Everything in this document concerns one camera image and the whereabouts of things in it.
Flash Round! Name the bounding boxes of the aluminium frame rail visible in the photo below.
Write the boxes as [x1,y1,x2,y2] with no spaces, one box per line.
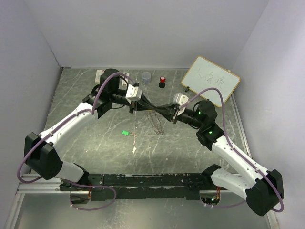
[17,178,70,194]

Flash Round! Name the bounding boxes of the metal disc with keyrings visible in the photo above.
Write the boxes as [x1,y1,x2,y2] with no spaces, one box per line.
[147,110,164,135]

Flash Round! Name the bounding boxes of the key with green tag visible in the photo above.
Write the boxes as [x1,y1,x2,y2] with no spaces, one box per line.
[121,130,137,137]

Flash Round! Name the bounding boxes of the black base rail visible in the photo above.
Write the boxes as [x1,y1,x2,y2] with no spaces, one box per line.
[60,173,222,205]

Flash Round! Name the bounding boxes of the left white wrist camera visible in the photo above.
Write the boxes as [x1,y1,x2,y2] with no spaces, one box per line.
[125,85,142,103]

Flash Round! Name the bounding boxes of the green white staples box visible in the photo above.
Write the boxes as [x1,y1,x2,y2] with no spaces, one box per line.
[95,69,105,84]

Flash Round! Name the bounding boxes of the small whiteboard yellow frame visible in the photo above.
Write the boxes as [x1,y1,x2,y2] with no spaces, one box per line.
[181,56,241,102]

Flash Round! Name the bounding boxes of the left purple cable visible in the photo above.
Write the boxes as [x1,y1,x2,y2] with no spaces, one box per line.
[16,73,139,211]

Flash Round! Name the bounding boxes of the clear jar of paperclips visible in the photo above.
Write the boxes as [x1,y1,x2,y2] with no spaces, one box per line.
[142,72,152,84]

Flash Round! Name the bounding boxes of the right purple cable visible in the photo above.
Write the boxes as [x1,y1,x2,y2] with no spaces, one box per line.
[178,87,285,213]

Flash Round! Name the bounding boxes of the red black stamp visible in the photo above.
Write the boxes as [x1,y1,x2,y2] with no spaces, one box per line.
[159,76,166,88]

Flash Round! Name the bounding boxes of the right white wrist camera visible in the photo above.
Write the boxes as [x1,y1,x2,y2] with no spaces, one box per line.
[172,93,189,106]

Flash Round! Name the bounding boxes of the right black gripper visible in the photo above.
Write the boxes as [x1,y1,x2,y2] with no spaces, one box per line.
[156,102,203,129]

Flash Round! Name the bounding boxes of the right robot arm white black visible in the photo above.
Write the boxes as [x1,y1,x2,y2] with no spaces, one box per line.
[155,100,284,216]

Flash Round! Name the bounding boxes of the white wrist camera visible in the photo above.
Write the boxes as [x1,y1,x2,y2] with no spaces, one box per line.
[125,85,142,103]
[172,93,189,106]

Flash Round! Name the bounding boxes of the purple cable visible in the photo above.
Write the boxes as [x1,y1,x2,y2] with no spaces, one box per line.
[178,87,285,213]
[16,73,139,211]

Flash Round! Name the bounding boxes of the white stapler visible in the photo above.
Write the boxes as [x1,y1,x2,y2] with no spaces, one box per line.
[121,72,130,87]

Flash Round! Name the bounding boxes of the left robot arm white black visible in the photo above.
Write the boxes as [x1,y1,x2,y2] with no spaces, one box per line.
[21,69,143,190]

